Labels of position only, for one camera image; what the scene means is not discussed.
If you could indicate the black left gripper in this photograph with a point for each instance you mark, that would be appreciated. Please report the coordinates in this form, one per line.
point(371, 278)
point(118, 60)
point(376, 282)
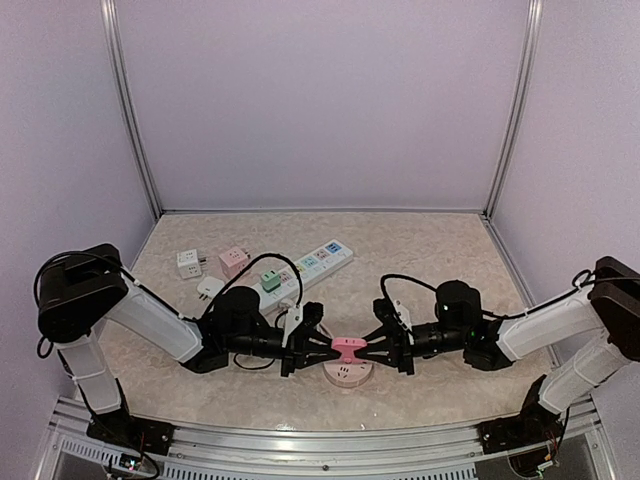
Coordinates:
point(298, 356)

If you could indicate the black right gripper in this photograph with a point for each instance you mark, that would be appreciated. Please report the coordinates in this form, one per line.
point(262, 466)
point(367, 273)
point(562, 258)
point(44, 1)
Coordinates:
point(396, 345)

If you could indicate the pink plug adapter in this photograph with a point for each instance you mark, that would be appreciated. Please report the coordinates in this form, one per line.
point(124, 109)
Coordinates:
point(347, 348)

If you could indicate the pink round socket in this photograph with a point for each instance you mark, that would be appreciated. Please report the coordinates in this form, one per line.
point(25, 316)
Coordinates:
point(348, 376)

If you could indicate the green cube plug adapter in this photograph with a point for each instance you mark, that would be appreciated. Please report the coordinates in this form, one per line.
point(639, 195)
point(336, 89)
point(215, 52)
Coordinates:
point(270, 281)

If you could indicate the white multicolour power strip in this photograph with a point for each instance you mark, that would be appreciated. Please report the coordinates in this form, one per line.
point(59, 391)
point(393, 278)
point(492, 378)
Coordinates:
point(313, 267)

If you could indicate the pink cube socket adapter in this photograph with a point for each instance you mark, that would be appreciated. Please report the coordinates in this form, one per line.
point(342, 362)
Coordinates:
point(233, 261)

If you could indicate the white cube adapter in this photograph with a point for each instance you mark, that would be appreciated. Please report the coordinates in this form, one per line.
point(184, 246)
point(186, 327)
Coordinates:
point(190, 264)

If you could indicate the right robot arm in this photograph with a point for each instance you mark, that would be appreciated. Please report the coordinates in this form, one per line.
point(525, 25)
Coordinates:
point(603, 301)

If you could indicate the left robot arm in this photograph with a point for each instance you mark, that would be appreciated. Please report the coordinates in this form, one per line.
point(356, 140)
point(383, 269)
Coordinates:
point(76, 290)

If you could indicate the white small plug adapter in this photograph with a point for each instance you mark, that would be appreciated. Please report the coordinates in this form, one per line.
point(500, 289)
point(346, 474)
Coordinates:
point(209, 287)

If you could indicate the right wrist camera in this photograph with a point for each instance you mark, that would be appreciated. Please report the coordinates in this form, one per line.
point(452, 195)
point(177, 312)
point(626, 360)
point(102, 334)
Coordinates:
point(385, 311)

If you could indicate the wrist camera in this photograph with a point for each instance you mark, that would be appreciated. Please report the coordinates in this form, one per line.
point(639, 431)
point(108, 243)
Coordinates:
point(300, 322)
point(385, 311)

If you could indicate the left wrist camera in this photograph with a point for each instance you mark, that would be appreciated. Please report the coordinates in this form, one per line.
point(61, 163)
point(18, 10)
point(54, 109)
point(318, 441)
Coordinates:
point(300, 322)

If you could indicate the white power strip cord plug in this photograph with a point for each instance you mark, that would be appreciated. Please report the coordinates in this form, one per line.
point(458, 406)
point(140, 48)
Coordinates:
point(286, 305)

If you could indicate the aluminium front frame rail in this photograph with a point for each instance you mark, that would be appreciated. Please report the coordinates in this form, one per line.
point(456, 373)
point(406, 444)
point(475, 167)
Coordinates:
point(195, 451)

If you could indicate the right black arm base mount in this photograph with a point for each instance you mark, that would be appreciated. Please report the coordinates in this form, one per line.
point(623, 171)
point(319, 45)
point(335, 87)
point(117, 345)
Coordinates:
point(533, 424)

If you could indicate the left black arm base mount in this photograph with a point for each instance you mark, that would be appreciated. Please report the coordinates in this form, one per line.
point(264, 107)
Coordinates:
point(130, 430)

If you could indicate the right aluminium corner post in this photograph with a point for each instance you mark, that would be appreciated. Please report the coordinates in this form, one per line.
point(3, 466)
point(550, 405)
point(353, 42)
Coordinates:
point(517, 108)

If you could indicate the aluminium corner post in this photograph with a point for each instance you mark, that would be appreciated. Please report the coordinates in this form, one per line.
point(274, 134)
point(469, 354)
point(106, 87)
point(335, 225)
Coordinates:
point(517, 108)
point(110, 21)

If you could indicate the left aluminium corner post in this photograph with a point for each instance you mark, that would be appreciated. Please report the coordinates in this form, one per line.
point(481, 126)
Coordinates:
point(110, 21)

